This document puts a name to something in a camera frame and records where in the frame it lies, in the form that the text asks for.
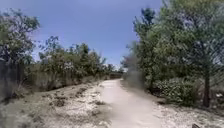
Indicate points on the pale dirt path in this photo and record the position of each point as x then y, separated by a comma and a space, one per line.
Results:
128, 106

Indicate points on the row of green trees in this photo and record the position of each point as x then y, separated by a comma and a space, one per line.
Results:
66, 63

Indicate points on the pale green bush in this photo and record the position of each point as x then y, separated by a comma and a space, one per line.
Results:
178, 90

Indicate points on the group of tall green trees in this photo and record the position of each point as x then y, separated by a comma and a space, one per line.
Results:
180, 43

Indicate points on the dry stony ground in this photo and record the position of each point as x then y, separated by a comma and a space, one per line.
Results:
188, 119
50, 111

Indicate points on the dark fence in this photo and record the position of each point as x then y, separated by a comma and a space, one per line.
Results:
10, 78

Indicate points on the robot's own part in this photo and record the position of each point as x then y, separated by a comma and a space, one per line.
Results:
195, 126

